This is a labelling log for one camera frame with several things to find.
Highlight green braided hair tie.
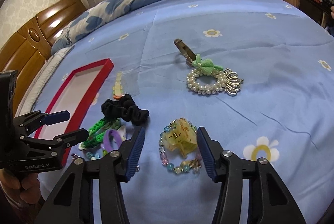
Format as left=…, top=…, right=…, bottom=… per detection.
left=78, top=117, right=123, bottom=151

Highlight grey striped pillow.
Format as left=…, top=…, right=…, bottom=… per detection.
left=15, top=46, right=74, bottom=117

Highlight purple hair tie with bow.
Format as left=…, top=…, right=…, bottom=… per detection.
left=101, top=125, right=128, bottom=155

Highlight yellow hair comb with flowers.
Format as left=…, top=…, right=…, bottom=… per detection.
left=112, top=72, right=125, bottom=100

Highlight yellow translucent hair claw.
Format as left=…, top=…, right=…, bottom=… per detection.
left=162, top=118, right=197, bottom=158

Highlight blue floral bed sheet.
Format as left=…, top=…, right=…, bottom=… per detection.
left=33, top=0, right=334, bottom=224

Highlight person's left hand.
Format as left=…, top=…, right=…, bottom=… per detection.
left=1, top=169, right=41, bottom=209

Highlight colourful bead bracelet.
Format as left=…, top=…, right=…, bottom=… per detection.
left=158, top=119, right=203, bottom=175

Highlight green hair tie with bow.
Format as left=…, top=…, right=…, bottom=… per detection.
left=191, top=53, right=225, bottom=76

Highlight red shallow tray box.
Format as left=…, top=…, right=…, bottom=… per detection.
left=33, top=57, right=115, bottom=165

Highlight wooden headboard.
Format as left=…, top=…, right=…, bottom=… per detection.
left=1, top=0, right=86, bottom=112

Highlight pearl bracelet with silver crown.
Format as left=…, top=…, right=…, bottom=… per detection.
left=186, top=66, right=244, bottom=97

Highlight black velvet scrunchie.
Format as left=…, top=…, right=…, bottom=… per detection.
left=101, top=93, right=149, bottom=126

